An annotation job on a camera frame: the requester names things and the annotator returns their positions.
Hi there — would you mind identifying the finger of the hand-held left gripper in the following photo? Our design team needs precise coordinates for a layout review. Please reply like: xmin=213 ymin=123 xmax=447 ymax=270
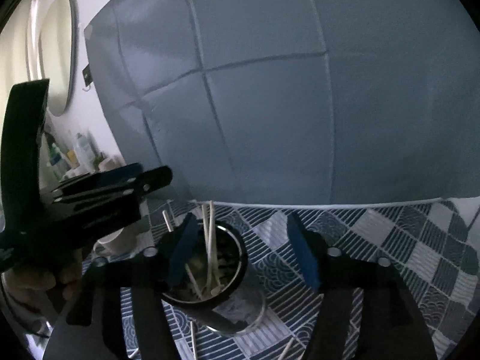
xmin=52 ymin=165 xmax=174 ymax=206
xmin=52 ymin=162 xmax=142 ymax=194

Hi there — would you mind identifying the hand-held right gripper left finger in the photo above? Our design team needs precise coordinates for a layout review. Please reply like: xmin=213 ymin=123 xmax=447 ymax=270
xmin=67 ymin=213 xmax=201 ymax=360

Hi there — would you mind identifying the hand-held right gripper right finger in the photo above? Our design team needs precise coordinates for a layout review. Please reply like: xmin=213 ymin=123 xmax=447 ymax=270
xmin=286 ymin=213 xmax=438 ymax=360

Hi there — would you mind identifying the black cylindrical utensil holder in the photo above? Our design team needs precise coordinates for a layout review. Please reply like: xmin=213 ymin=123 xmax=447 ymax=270
xmin=159 ymin=222 xmax=268 ymax=335

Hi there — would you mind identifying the person's left hand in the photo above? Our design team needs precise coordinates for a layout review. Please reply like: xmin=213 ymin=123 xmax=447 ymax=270
xmin=4 ymin=248 xmax=84 ymax=309

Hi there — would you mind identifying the group of toiletry bottles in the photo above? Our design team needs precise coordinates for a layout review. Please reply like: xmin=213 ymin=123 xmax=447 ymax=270
xmin=42 ymin=128 xmax=127 ymax=181

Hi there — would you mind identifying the beige mug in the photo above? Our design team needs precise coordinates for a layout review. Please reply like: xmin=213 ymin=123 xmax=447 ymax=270
xmin=92 ymin=229 xmax=146 ymax=258

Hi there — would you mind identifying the blue white patterned tablecloth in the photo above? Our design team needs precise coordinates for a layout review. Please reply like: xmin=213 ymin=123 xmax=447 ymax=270
xmin=82 ymin=197 xmax=480 ymax=360

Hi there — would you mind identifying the grey-blue backdrop cloth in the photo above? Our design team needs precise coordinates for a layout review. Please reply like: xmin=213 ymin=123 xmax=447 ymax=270
xmin=83 ymin=0 xmax=480 ymax=208

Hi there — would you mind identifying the black wall hook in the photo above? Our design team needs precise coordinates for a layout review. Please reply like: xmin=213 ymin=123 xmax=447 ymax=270
xmin=81 ymin=65 xmax=94 ymax=93

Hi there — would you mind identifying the round wall mirror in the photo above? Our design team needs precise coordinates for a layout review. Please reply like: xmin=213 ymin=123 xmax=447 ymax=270
xmin=25 ymin=0 xmax=78 ymax=118

